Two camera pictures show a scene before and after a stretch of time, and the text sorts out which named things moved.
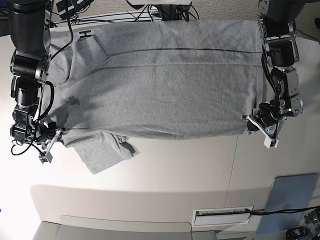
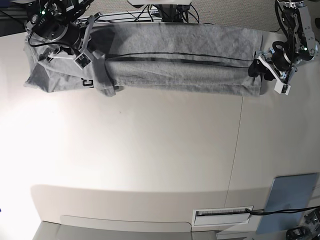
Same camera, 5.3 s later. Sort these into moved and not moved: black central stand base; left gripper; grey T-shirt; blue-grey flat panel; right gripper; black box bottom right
Moved: right gripper; left gripper; grey T-shirt
Not moved: blue-grey flat panel; black central stand base; black box bottom right
